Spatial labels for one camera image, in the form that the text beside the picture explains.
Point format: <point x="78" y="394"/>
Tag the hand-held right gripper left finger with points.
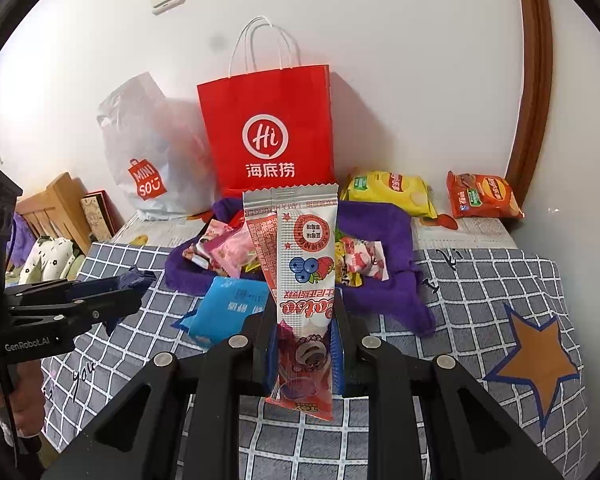
<point x="240" y="360"/>

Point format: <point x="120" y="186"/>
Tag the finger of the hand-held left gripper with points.
<point x="90" y="312"/>
<point x="80" y="287"/>

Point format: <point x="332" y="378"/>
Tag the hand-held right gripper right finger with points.
<point x="375" y="365"/>

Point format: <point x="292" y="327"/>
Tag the blue tissue pack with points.
<point x="225" y="310"/>

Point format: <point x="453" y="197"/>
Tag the white red candy packet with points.
<point x="367" y="260"/>

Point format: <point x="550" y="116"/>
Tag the long white red snack packet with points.
<point x="302" y="270"/>

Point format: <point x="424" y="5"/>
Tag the pink candy packet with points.
<point x="227" y="250"/>

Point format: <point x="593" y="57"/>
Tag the orange panda snack packet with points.
<point x="197" y="255"/>

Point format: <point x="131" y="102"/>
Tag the yellow snack packet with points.
<point x="341" y="252"/>

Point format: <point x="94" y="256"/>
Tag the person's left hand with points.
<point x="29" y="395"/>

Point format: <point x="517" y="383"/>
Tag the white floral cloth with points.
<point x="47" y="260"/>

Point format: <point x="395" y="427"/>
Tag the brown hardcover book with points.
<point x="100" y="215"/>

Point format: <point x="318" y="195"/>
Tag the purple cloth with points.
<point x="19" y="240"/>

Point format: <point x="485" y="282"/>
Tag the wooden headboard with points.
<point x="55" y="205"/>

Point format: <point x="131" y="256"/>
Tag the purple towel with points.
<point x="380" y="230"/>

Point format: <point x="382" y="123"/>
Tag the white plastic shopping bag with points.
<point x="150" y="150"/>

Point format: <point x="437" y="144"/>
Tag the yellow chips bag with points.
<point x="385" y="190"/>

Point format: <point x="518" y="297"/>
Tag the orange chips bag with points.
<point x="485" y="195"/>

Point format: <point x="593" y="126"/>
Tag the red paper bag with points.
<point x="265" y="110"/>

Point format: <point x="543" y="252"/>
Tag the brown wooden door frame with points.
<point x="532" y="85"/>

